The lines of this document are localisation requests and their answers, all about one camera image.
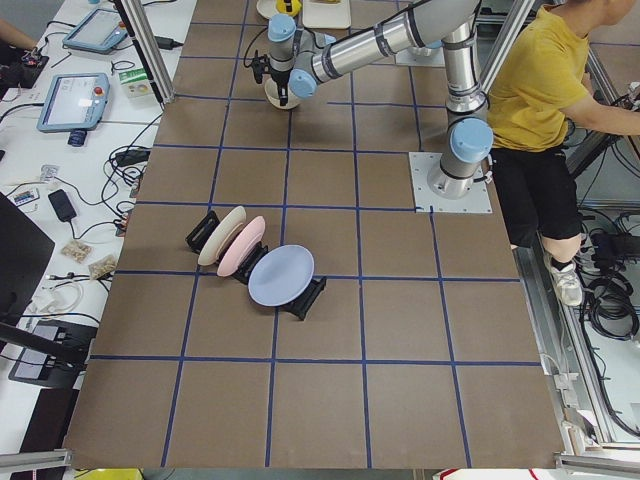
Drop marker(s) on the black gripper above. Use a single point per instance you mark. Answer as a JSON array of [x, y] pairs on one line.
[[279, 79]]

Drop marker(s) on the yellow lemon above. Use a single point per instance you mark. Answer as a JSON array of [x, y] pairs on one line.
[[289, 7]]

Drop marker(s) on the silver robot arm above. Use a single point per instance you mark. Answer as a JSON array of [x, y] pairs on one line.
[[299, 60]]

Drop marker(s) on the cream round plate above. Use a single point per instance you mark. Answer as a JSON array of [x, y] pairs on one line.
[[266, 8]]

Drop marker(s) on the white rectangular tray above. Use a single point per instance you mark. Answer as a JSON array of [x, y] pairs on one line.
[[326, 14]]

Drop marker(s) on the black power adapter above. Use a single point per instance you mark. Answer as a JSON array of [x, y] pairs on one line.
[[166, 43]]

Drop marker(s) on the green white carton box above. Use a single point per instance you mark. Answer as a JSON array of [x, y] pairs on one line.
[[135, 83]]

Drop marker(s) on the pink plate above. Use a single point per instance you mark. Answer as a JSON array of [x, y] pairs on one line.
[[241, 247]]

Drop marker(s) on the cream plate in rack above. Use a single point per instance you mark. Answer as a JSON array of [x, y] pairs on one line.
[[222, 236]]

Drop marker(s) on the far blue teach pendant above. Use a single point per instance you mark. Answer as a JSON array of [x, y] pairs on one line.
[[101, 31]]

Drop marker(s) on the blue teach pendant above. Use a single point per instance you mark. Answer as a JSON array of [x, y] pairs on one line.
[[74, 102], [101, 31]]

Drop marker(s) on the lavender plate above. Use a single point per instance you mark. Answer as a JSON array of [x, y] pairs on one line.
[[281, 275]]

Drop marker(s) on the near blue teach pendant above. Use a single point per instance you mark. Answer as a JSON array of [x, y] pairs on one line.
[[74, 102]]

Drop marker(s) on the black dish rack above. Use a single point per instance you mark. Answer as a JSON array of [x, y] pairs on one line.
[[298, 307]]

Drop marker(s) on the black phone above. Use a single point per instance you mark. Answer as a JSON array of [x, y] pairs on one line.
[[62, 205]]

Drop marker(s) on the person in yellow shirt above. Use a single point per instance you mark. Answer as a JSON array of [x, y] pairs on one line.
[[542, 87]]

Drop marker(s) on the black monitor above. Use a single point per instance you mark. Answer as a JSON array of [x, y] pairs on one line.
[[25, 254]]

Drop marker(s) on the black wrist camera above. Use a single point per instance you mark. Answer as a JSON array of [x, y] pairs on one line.
[[260, 66]]

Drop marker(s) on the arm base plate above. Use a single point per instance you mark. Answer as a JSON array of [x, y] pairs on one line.
[[421, 57], [434, 192]]

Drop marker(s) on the aluminium frame post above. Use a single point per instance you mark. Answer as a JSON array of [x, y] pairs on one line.
[[133, 14]]

